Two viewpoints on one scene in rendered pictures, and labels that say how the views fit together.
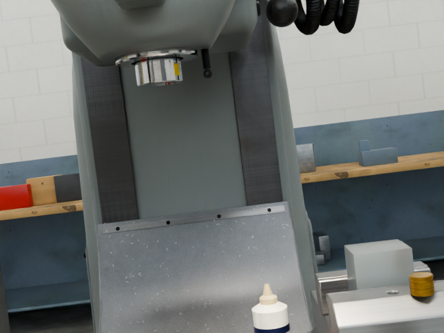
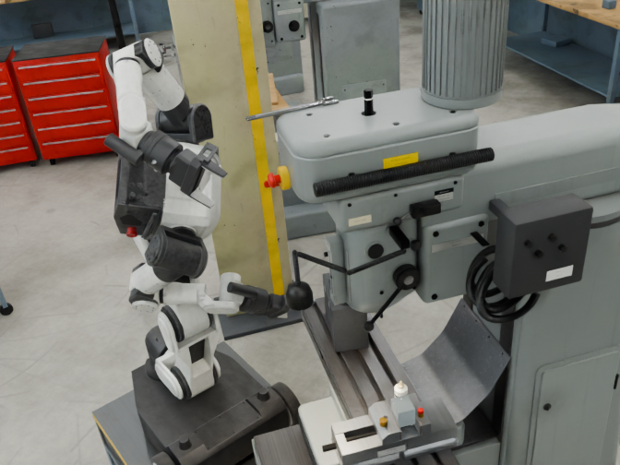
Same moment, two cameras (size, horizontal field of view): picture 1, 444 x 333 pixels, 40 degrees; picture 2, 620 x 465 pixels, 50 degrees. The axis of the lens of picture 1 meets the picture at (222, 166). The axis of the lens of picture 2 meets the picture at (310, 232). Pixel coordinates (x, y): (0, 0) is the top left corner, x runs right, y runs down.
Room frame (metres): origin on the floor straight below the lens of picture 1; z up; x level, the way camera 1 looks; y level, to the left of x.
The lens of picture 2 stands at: (0.14, -1.41, 2.51)
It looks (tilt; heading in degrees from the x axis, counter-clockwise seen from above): 32 degrees down; 77
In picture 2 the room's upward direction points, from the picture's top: 5 degrees counter-clockwise
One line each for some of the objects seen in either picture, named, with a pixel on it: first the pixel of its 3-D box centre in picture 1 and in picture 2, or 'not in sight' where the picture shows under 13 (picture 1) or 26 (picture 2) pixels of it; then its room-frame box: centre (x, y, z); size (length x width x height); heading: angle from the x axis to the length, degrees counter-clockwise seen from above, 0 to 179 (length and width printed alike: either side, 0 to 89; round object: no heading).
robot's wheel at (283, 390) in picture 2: not in sight; (285, 406); (0.40, 0.51, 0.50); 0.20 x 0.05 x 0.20; 112
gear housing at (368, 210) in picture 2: not in sight; (386, 184); (0.68, 0.05, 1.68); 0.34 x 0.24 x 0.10; 1
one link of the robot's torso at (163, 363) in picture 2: not in sight; (188, 369); (0.05, 0.67, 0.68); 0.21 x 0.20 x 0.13; 112
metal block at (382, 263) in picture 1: (379, 274); (402, 411); (0.64, -0.15, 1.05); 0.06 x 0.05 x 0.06; 89
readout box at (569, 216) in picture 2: not in sight; (542, 247); (0.94, -0.28, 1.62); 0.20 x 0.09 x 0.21; 1
